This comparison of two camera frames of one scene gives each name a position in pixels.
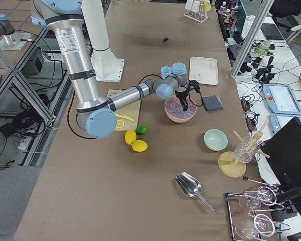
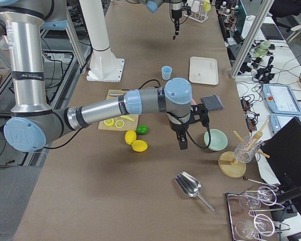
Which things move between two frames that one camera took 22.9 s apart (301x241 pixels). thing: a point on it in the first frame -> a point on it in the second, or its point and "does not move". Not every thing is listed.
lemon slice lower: (120, 123) does not move
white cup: (196, 6) does not move
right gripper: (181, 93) -> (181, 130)
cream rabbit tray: (204, 70) does not move
